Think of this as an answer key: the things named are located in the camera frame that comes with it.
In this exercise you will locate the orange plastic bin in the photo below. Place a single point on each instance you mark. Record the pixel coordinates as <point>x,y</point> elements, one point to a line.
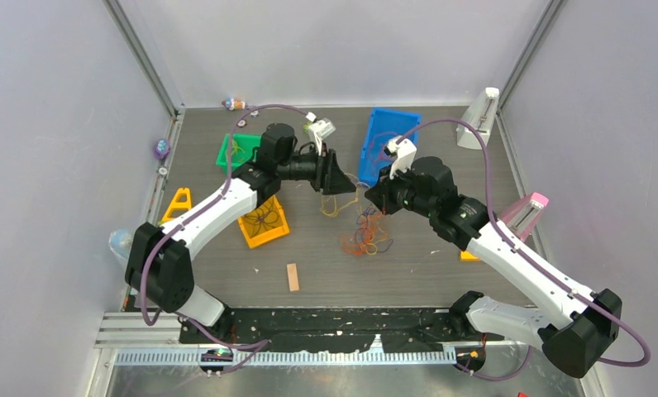
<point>264,224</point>

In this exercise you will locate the small toy figure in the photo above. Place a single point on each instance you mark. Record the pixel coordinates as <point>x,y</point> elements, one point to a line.
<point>234,104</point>

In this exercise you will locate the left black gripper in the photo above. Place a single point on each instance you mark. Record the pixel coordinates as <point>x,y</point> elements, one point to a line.
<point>329,178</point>

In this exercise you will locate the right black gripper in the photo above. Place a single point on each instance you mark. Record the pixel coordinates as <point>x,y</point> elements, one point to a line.
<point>382,194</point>

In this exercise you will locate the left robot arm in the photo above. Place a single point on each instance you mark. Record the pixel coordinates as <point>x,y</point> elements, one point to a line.
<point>159,265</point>

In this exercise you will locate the pink metronome box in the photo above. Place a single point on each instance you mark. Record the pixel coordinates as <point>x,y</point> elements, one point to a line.
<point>522,216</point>

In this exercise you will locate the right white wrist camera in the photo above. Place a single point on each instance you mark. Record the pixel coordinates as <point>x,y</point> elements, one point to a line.
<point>403,152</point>

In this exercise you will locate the clear plastic bottle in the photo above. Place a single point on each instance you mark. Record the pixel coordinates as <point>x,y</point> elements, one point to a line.
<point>120,243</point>

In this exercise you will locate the small wooden block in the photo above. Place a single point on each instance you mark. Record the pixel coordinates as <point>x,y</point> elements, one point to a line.
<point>293,280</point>

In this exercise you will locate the green plastic bin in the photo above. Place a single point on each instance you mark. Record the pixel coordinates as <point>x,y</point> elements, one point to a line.
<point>242,149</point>

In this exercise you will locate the purple round toy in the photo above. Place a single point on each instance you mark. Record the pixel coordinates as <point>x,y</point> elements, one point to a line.
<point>162,149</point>

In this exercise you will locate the yellow triangle block right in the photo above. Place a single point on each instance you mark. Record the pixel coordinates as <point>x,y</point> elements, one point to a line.
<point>468,257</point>

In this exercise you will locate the white metronome box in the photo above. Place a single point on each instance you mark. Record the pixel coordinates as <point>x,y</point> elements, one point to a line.
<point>481,116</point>

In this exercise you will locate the blue plastic bin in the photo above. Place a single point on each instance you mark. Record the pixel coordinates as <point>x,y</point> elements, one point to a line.
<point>383,125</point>

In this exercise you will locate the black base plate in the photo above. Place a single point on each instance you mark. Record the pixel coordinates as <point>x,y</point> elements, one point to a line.
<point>335,330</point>

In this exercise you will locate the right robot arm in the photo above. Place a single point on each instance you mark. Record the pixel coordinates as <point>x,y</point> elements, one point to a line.
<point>570,324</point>

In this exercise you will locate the yellow triangle block left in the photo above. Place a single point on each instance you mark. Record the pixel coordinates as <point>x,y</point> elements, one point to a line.
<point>179,204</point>

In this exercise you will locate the yellow triangle block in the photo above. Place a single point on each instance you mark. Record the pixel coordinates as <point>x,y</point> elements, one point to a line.
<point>179,204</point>
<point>468,257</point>

